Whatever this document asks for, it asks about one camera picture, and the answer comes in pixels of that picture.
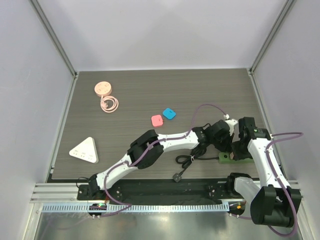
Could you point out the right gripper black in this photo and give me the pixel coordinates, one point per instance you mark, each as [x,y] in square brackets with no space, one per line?
[238,152]

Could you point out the pink round power socket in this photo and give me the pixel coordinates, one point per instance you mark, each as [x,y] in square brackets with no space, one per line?
[103,89]

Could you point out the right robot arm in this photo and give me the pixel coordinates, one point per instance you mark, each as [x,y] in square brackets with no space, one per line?
[274,202]

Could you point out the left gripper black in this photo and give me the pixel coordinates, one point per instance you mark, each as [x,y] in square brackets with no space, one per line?
[229,137]

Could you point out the pink red plug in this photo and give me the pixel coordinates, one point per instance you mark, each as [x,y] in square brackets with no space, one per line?
[157,121]

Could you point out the white triangular power socket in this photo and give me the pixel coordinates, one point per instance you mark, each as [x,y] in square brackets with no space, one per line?
[86,151]

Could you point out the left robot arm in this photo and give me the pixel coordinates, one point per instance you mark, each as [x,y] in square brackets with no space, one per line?
[147,149]

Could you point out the white slotted cable duct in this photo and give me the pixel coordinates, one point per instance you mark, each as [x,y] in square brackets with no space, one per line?
[111,208]

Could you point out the green power strip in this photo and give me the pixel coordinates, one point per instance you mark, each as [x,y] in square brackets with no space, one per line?
[224,158]

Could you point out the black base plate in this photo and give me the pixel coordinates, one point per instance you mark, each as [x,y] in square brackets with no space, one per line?
[208,188]

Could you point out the blue plug adapter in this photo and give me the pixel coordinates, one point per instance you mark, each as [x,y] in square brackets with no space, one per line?
[169,113]

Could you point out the aluminium frame rail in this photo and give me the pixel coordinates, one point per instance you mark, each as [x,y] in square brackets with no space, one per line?
[71,192]

